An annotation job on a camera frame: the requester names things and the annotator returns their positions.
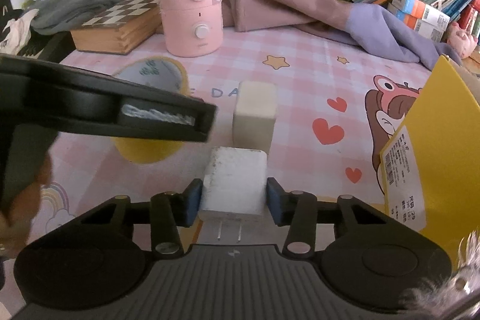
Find yellow tape roll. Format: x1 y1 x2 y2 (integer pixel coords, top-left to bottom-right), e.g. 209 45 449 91
112 57 191 164

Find cream shirt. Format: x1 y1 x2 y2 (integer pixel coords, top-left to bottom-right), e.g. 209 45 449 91
1 9 39 55

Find person left hand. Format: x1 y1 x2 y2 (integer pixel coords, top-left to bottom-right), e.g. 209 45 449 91
0 153 52 258

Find yellow cardboard box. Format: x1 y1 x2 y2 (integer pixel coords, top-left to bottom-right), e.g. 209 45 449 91
381 56 479 263

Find pink purple cloth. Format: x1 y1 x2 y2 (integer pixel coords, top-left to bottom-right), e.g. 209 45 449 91
222 0 462 71

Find white charger plug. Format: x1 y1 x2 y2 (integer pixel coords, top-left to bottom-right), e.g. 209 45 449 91
199 147 268 244

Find wooden chess box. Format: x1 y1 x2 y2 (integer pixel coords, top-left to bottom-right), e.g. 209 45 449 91
70 0 161 54

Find pink pig figurine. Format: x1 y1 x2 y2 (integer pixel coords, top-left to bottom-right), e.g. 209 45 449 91
446 22 478 59

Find orange white carton box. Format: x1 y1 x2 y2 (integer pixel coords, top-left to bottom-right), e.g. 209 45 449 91
387 0 450 42

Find grey garment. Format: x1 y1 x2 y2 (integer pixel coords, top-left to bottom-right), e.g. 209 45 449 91
29 0 124 36

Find cream cube block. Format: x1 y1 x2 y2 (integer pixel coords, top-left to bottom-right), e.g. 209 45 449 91
232 80 278 154

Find pink checkered table mat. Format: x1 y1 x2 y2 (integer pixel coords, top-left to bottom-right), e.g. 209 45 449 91
32 28 429 238

